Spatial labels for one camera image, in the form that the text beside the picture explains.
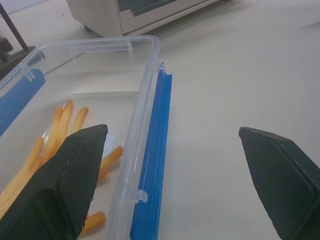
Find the white label sticker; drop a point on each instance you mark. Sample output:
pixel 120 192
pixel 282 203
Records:
pixel 110 146

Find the blue container latch flap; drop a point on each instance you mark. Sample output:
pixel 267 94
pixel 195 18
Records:
pixel 155 150
pixel 15 100

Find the orange french fry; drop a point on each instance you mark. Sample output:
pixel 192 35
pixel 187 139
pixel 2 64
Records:
pixel 25 167
pixel 80 117
pixel 63 120
pixel 112 156
pixel 55 120
pixel 96 218

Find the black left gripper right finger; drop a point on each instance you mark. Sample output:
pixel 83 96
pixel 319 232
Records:
pixel 282 180

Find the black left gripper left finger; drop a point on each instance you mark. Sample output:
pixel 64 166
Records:
pixel 62 180

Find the beige appliance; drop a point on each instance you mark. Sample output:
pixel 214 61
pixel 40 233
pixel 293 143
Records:
pixel 105 15

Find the clear plastic container blue latches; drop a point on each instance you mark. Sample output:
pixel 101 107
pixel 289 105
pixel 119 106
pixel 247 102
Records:
pixel 150 50

